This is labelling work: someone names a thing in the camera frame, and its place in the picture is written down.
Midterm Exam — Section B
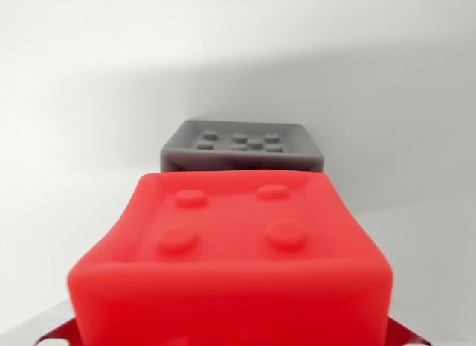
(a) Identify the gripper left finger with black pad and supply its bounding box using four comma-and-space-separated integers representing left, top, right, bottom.
10, 304, 86, 346

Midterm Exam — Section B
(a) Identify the red cube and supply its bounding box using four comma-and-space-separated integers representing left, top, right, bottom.
65, 170, 394, 346

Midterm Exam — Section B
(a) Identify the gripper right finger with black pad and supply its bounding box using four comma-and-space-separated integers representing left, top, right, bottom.
385, 310, 443, 346

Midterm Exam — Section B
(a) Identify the gray cube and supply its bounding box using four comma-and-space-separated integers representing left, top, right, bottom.
160, 119, 325, 175

